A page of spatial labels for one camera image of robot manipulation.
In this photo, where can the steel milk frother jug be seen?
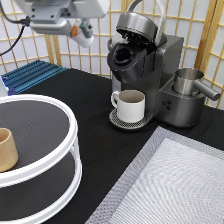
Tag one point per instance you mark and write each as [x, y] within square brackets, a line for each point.
[188, 81]

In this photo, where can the tan wooden cup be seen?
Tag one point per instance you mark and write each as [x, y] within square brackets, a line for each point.
[8, 151]

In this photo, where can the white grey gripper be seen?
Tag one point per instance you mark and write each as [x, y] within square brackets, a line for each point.
[53, 16]

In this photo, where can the white ceramic mug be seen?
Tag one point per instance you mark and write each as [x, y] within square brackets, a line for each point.
[130, 105]

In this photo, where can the white coffee pod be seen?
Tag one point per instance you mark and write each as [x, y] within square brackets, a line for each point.
[77, 35]

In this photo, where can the grey pod coffee machine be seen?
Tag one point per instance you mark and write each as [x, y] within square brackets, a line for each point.
[141, 57]

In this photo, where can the wooden shoji folding screen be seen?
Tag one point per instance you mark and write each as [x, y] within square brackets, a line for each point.
[199, 22]

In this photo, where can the grey woven placemat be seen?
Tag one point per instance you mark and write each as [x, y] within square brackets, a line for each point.
[172, 180]

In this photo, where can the white two-tier round shelf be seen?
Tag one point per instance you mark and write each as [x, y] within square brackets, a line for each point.
[49, 169]

